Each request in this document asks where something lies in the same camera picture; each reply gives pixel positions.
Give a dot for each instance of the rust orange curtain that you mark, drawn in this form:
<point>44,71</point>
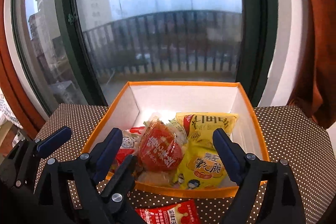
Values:
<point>314,89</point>
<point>20,104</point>

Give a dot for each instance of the red white snack packet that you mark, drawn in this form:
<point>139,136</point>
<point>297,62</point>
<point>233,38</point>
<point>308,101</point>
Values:
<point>179,213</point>

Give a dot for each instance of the small clear wrapped pastry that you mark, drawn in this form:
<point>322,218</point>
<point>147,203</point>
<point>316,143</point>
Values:
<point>163,179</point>

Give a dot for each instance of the red spicy strip snack bag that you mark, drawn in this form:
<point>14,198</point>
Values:
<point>161,148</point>

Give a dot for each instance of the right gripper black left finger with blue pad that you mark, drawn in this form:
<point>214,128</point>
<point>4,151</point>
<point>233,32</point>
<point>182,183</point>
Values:
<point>67,191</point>

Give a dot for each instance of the dark green window frame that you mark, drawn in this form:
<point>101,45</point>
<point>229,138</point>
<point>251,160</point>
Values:
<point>83,51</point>

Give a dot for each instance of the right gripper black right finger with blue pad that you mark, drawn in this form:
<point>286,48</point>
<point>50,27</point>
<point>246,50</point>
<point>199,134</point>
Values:
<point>282,202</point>

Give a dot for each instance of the yellow crispy noodle snack bag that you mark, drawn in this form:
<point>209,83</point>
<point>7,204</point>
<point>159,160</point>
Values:
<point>201,166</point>

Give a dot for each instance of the yellow honey butter chip bag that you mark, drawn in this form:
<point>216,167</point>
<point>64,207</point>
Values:
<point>199,127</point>

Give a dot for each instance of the orange open cardboard box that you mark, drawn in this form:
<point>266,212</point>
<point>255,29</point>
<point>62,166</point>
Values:
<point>139,101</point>

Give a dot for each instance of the rust orange right curtain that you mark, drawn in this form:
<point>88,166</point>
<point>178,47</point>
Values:
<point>314,89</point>

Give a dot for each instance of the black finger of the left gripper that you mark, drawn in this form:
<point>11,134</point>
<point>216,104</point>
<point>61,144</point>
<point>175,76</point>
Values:
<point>115,195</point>
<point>20,168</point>

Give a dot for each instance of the dark balcony railing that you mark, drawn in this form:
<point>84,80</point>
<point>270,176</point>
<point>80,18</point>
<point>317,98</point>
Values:
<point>178,44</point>

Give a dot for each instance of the rust orange left curtain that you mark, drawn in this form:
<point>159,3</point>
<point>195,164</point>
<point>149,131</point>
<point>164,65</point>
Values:
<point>20,104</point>

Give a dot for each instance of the cartoon printed snack packet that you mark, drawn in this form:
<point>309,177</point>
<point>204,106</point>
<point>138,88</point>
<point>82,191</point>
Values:
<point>130,142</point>

